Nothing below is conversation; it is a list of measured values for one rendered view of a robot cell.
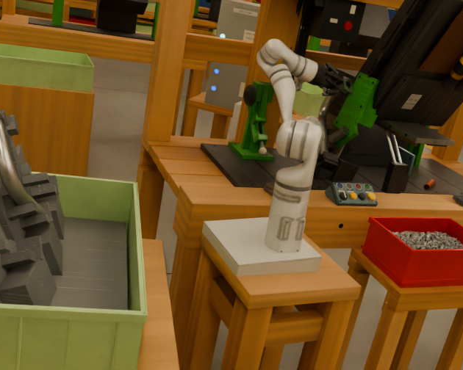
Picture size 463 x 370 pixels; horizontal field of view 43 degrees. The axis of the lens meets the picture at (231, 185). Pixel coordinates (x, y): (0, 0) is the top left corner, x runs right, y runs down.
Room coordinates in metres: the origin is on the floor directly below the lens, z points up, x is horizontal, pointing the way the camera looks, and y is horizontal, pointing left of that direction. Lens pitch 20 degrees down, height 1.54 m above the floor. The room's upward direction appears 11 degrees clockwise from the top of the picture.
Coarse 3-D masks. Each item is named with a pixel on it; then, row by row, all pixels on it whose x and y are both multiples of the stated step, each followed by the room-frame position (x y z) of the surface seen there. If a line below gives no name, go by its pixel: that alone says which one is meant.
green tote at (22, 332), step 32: (64, 192) 1.40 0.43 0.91; (96, 192) 1.42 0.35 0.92; (128, 192) 1.44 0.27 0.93; (128, 224) 1.44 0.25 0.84; (128, 256) 1.29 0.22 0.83; (128, 288) 1.17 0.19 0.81; (0, 320) 0.81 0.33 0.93; (32, 320) 0.82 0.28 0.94; (64, 320) 0.83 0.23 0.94; (96, 320) 0.84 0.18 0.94; (128, 320) 0.85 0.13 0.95; (0, 352) 0.81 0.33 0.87; (32, 352) 0.82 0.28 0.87; (64, 352) 0.83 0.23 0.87; (96, 352) 0.85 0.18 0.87; (128, 352) 0.86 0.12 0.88
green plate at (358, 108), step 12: (360, 72) 2.11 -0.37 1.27; (360, 84) 2.07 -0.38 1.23; (372, 84) 2.02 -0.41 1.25; (348, 96) 2.10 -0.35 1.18; (360, 96) 2.04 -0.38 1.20; (372, 96) 2.02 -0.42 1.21; (348, 108) 2.06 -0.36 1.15; (360, 108) 2.01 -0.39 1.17; (372, 108) 2.03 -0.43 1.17; (336, 120) 2.09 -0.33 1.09; (348, 120) 2.03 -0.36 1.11; (360, 120) 2.01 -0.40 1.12; (372, 120) 2.03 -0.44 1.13
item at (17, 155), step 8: (8, 120) 1.22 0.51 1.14; (16, 120) 1.24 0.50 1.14; (8, 128) 1.20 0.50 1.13; (16, 128) 1.21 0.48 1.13; (8, 136) 1.20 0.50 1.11; (8, 144) 1.20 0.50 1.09; (16, 152) 1.29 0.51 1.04; (16, 160) 1.22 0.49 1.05; (24, 160) 1.34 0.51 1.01; (16, 168) 1.20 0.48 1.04; (40, 200) 1.32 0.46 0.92; (48, 200) 1.32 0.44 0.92; (56, 200) 1.32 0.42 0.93; (56, 208) 1.27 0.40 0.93; (56, 216) 1.27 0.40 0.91; (56, 224) 1.27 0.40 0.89
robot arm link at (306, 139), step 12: (300, 132) 1.35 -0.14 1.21; (312, 132) 1.35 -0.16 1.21; (300, 144) 1.34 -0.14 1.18; (312, 144) 1.34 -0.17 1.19; (300, 156) 1.35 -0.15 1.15; (312, 156) 1.34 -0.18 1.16; (288, 168) 1.40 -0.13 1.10; (300, 168) 1.37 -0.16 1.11; (312, 168) 1.35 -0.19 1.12; (276, 180) 1.38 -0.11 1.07; (288, 180) 1.35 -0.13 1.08; (300, 180) 1.34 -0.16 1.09
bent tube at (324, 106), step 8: (344, 80) 2.10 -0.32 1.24; (352, 80) 2.12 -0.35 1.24; (344, 88) 2.07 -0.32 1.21; (352, 88) 2.10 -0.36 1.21; (328, 96) 2.14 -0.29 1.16; (336, 96) 2.13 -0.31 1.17; (328, 104) 2.14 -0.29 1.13; (320, 112) 2.13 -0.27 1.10; (320, 120) 2.11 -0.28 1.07; (320, 152) 2.01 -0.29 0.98
